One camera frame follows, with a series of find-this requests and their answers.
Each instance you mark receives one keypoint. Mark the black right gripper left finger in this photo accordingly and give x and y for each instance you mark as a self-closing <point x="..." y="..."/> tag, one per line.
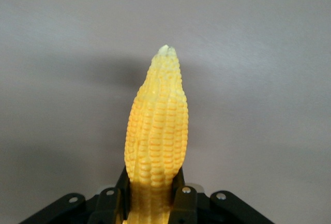
<point x="111" y="203"/>

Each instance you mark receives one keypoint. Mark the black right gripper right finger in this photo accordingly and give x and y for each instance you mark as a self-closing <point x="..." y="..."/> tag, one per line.
<point x="186" y="200"/>

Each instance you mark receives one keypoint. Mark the yellow corn cob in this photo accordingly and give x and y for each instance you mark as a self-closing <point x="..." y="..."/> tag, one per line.
<point x="157" y="131"/>

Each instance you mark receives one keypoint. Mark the table cover cloth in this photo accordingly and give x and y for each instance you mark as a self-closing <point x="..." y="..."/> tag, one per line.
<point x="51" y="53"/>

